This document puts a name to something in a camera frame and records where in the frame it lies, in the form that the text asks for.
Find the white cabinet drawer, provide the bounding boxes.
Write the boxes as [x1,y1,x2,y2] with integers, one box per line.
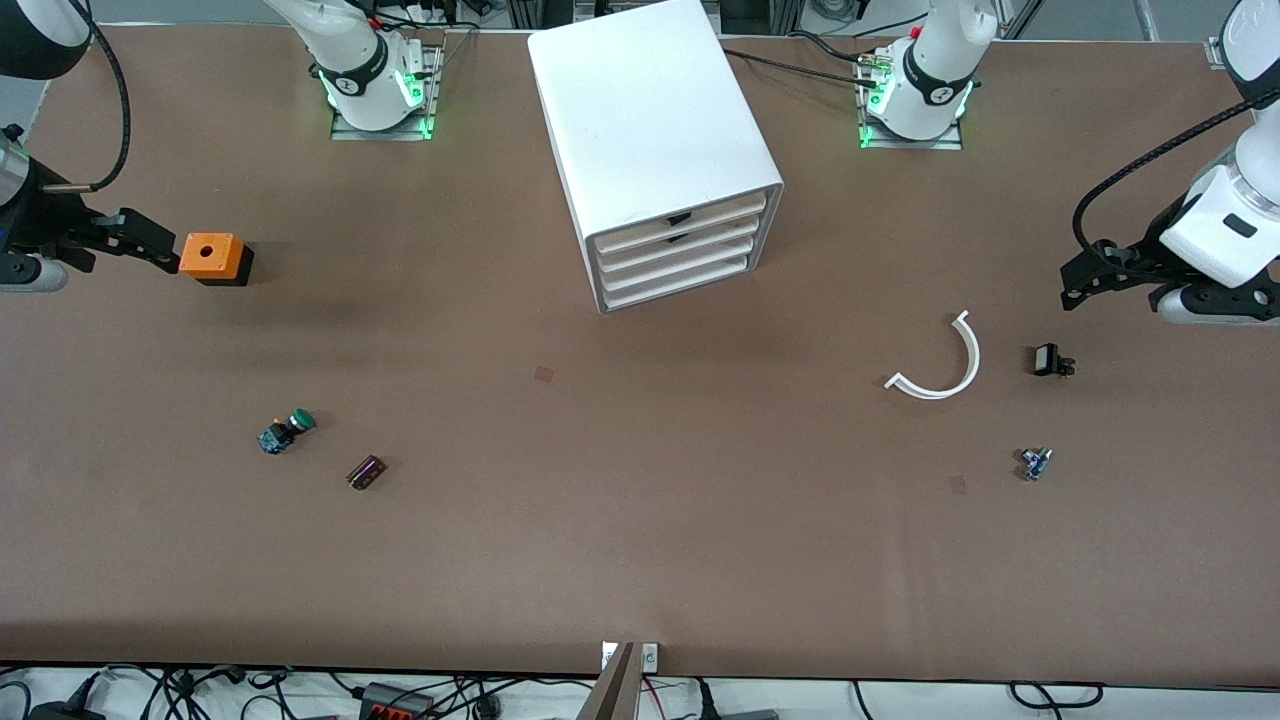
[592,193,768,253]
[597,215,766,273]
[600,237,755,291]
[603,256,751,310]

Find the green push button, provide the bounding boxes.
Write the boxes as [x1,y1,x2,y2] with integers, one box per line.
[258,408,317,456]

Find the white drawer cabinet shell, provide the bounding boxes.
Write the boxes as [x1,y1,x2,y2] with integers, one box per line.
[527,0,785,315]

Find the orange box with hole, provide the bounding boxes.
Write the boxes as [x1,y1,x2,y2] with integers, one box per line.
[180,233,254,287]

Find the black power strip red switches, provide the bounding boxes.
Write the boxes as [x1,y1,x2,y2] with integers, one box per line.
[360,682,433,720]

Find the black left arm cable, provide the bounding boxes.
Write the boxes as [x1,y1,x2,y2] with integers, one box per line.
[1073,92,1280,263]

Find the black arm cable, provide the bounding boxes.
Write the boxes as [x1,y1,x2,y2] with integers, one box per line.
[40,0,133,193]
[1073,92,1280,263]

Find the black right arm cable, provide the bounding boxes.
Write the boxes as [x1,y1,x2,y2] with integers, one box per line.
[40,0,133,193]

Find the white C-shaped bracket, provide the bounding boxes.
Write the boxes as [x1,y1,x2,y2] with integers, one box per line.
[884,310,981,401]

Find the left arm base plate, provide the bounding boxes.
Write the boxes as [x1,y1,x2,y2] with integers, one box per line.
[857,50,963,151]

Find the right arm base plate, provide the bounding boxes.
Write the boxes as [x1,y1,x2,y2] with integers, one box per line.
[330,45,444,143]

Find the black table cable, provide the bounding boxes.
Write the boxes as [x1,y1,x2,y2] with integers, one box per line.
[790,30,893,65]
[725,48,881,89]

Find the black looped floor cable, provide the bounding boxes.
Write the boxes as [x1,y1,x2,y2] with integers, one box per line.
[1008,681,1104,710]

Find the brown wooden post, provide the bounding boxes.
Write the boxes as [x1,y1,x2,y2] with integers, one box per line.
[578,643,641,720]

